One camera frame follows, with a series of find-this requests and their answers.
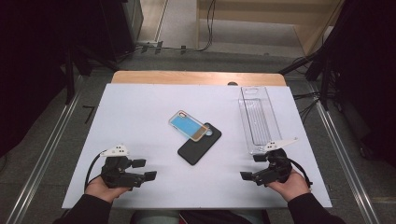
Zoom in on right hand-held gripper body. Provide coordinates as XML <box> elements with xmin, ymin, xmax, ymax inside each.
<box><xmin>251</xmin><ymin>137</ymin><xmax>299</xmax><ymax>188</ymax></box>

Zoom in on black phone case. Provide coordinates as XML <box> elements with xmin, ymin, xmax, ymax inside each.
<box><xmin>177</xmin><ymin>121</ymin><xmax>223</xmax><ymax>166</ymax></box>

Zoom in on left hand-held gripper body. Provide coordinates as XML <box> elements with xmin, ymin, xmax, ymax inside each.
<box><xmin>99</xmin><ymin>143</ymin><xmax>148</xmax><ymax>191</ymax></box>

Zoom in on aluminium floor rail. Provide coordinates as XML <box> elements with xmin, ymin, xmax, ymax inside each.
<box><xmin>4</xmin><ymin>74</ymin><xmax>85</xmax><ymax>224</ymax></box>
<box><xmin>309</xmin><ymin>83</ymin><xmax>381</xmax><ymax>224</ymax></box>

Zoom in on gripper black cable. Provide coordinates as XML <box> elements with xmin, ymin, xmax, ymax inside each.
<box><xmin>83</xmin><ymin>151</ymin><xmax>108</xmax><ymax>190</ymax></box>
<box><xmin>286</xmin><ymin>157</ymin><xmax>313</xmax><ymax>189</ymax></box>

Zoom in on light wooden shelf unit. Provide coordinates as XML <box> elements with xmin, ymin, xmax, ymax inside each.
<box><xmin>195</xmin><ymin>0</ymin><xmax>345</xmax><ymax>57</ymax></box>

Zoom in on blue and tan phone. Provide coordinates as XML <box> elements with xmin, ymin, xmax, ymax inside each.
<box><xmin>167</xmin><ymin>109</ymin><xmax>210</xmax><ymax>143</ymax></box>

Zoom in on black cabinet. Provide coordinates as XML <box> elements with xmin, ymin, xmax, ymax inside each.
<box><xmin>99</xmin><ymin>0</ymin><xmax>144</xmax><ymax>60</ymax></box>

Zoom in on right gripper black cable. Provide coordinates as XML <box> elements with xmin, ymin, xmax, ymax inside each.
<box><xmin>286</xmin><ymin>157</ymin><xmax>313</xmax><ymax>189</ymax></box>

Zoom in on dark curtain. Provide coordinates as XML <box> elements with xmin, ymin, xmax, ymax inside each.
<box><xmin>0</xmin><ymin>0</ymin><xmax>104</xmax><ymax>157</ymax></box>
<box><xmin>323</xmin><ymin>0</ymin><xmax>396</xmax><ymax>169</ymax></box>

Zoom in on white board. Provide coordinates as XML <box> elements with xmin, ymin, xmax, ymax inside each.
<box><xmin>61</xmin><ymin>83</ymin><xmax>332</xmax><ymax>209</ymax></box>

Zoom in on clear plastic tray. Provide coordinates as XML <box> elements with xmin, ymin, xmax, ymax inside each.
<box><xmin>237</xmin><ymin>86</ymin><xmax>284</xmax><ymax>156</ymax></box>

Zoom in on person's right hand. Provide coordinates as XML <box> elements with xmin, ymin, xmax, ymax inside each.
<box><xmin>266</xmin><ymin>169</ymin><xmax>312</xmax><ymax>203</ymax></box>

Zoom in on black metal stand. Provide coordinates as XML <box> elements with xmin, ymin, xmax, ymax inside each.
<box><xmin>64</xmin><ymin>46</ymin><xmax>120</xmax><ymax>105</ymax></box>
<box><xmin>278</xmin><ymin>31</ymin><xmax>344</xmax><ymax>110</ymax></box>

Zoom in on black floor cables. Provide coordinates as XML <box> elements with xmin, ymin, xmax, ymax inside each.
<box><xmin>134</xmin><ymin>0</ymin><xmax>218</xmax><ymax>54</ymax></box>
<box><xmin>292</xmin><ymin>91</ymin><xmax>321</xmax><ymax>125</ymax></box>

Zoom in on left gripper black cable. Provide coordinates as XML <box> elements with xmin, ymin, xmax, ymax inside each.
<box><xmin>83</xmin><ymin>151</ymin><xmax>108</xmax><ymax>190</ymax></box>

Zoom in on person's left hand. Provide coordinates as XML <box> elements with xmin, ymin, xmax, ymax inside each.
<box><xmin>84</xmin><ymin>175</ymin><xmax>132</xmax><ymax>203</ymax></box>

